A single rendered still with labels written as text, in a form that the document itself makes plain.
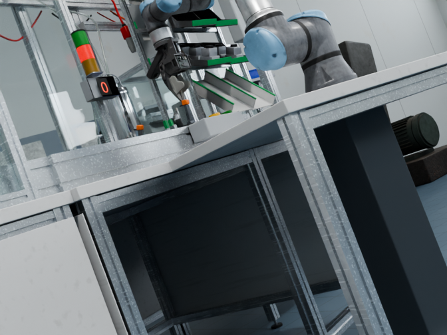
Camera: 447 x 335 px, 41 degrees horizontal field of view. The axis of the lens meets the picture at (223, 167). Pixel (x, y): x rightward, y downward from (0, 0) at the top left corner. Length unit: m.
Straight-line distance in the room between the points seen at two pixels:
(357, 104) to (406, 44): 8.22
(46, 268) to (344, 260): 0.61
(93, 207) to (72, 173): 0.13
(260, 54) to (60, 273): 0.75
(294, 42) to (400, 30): 8.01
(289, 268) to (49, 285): 0.90
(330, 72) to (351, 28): 7.18
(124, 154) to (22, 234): 0.44
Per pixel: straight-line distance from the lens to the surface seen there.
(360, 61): 8.05
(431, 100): 9.56
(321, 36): 1.68
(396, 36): 9.45
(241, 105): 2.32
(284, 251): 1.96
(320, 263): 2.82
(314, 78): 1.66
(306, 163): 1.21
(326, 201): 1.22
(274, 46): 1.57
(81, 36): 2.12
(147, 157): 1.68
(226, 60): 2.34
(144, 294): 3.84
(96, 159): 1.56
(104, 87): 2.07
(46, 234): 1.34
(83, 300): 1.36
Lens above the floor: 0.73
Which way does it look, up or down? 2 degrees up
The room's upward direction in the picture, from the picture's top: 21 degrees counter-clockwise
